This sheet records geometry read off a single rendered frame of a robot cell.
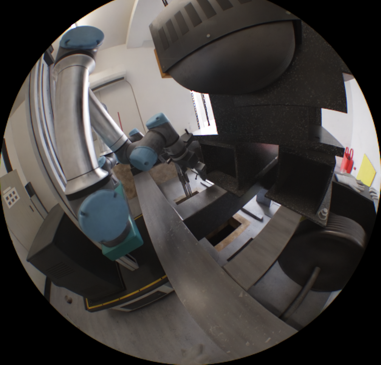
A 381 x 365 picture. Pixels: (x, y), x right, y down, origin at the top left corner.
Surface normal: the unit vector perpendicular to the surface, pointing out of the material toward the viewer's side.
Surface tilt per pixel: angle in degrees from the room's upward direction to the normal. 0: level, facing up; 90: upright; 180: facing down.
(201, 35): 90
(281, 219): 0
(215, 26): 90
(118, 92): 90
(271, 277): 0
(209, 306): 0
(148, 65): 90
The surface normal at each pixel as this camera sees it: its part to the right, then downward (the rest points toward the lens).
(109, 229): 0.86, 0.16
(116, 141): 0.62, 0.37
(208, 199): -0.25, -0.85
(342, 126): -0.84, 0.43
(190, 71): -0.70, 0.48
